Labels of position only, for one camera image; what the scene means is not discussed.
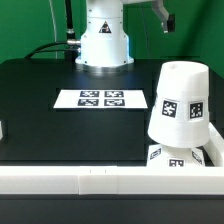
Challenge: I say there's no black cable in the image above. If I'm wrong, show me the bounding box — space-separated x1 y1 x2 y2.
24 0 82 61

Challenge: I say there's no white marker sheet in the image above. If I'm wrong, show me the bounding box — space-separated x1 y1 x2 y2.
54 90 147 109

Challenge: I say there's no white lamp base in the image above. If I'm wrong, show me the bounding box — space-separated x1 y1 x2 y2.
147 144 205 168

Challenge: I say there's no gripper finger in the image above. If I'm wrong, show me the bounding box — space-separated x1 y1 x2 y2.
151 0 175 33

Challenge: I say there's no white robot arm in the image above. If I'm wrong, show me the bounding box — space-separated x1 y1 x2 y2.
75 0 175 74

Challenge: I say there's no white lamp shade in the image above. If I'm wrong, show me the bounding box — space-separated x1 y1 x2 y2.
148 61 209 148

